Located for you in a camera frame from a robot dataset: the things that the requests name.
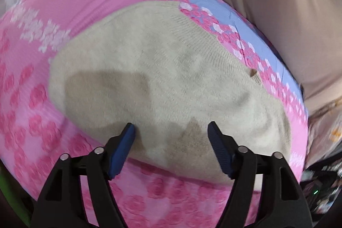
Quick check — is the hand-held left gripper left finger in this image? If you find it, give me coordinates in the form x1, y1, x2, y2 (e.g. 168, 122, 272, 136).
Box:
31, 122, 136, 228

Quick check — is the dark clutter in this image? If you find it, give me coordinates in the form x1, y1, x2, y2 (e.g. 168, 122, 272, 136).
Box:
301, 159, 342, 218

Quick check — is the green object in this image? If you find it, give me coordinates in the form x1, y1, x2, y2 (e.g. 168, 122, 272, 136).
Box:
0, 172, 30, 226

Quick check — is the pink floral bed sheet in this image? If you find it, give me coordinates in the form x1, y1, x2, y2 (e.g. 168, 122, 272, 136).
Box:
0, 0, 310, 228

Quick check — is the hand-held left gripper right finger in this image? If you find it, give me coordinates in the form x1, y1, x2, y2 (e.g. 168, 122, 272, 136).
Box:
208, 121, 312, 228

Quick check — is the beige sweater with black hearts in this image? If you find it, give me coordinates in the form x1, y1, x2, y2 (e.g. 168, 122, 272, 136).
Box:
48, 1, 292, 186

